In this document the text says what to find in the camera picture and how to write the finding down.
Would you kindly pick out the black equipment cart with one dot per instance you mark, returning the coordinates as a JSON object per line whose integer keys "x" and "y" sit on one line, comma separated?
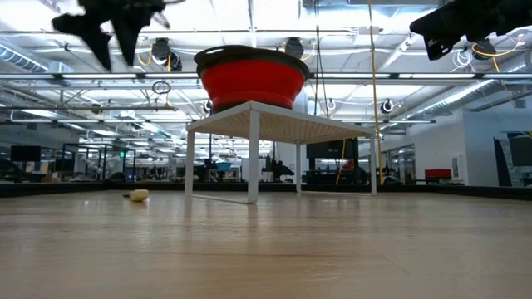
{"x": 332, "y": 151}

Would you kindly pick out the black robot cell frame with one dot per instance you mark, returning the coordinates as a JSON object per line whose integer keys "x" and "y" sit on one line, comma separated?
{"x": 104, "y": 146}

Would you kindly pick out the black aluminium rig frame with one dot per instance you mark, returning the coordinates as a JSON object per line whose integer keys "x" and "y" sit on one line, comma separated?
{"x": 62, "y": 189}

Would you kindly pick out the red collapsible bowl grey rim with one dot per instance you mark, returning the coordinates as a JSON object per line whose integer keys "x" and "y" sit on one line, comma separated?
{"x": 253, "y": 83}

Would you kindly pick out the white perforated metal riser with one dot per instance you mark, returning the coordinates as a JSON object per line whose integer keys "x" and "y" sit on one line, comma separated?
{"x": 282, "y": 124}

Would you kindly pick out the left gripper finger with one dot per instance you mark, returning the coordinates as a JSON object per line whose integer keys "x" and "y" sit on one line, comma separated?
{"x": 93, "y": 35}
{"x": 126, "y": 37}

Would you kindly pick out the black display panel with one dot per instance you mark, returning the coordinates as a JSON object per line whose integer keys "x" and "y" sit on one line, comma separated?
{"x": 519, "y": 160}

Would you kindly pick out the black computer monitor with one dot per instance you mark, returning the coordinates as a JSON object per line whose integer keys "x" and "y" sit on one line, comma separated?
{"x": 26, "y": 153}

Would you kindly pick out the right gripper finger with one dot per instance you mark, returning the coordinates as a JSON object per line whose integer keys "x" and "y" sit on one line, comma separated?
{"x": 432, "y": 23}

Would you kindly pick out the red cabinet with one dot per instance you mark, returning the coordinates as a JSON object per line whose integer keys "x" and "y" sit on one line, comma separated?
{"x": 437, "y": 173}

